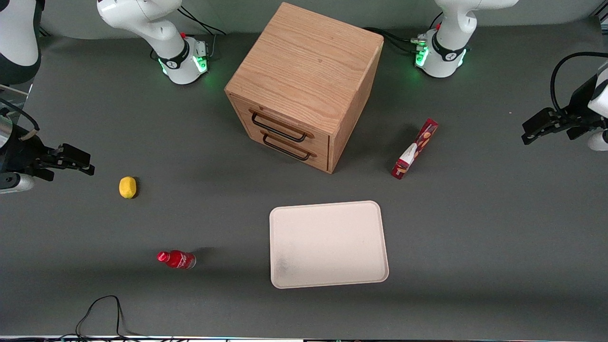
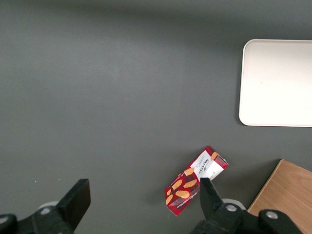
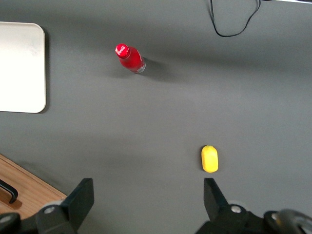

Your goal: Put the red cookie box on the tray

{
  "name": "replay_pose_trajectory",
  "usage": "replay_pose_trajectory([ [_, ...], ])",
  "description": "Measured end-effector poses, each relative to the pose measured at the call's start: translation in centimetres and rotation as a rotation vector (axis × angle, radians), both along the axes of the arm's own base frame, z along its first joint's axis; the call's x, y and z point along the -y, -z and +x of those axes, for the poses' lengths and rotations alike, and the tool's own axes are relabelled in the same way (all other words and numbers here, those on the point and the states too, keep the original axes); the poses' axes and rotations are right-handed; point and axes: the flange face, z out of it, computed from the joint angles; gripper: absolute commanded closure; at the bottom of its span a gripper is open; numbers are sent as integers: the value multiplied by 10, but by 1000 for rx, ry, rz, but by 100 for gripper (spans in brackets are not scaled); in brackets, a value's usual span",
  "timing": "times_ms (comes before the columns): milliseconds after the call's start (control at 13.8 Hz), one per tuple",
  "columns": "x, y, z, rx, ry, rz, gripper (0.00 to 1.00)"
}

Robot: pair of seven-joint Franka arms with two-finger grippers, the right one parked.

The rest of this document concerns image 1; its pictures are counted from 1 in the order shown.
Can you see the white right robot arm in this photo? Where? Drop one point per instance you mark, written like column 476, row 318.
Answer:
column 142, row 19

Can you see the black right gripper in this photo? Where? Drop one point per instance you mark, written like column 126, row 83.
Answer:
column 19, row 153

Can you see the beige plastic tray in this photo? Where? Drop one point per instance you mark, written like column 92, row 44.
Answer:
column 327, row 244

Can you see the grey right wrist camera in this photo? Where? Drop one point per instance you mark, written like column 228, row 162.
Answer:
column 14, row 183

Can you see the yellow lemon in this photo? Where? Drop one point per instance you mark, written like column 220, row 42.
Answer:
column 127, row 187

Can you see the red cola bottle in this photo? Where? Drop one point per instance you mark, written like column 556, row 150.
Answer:
column 178, row 259

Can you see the wooden drawer front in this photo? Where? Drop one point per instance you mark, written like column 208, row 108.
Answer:
column 313, row 159
column 285, row 121

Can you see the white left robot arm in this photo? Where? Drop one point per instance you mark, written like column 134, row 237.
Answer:
column 451, row 42

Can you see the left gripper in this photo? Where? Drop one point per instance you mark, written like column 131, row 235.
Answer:
column 577, row 108

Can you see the red cookie box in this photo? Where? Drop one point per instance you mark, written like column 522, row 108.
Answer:
column 415, row 147

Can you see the wooden drawer cabinet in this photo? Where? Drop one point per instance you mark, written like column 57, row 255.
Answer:
column 304, row 57

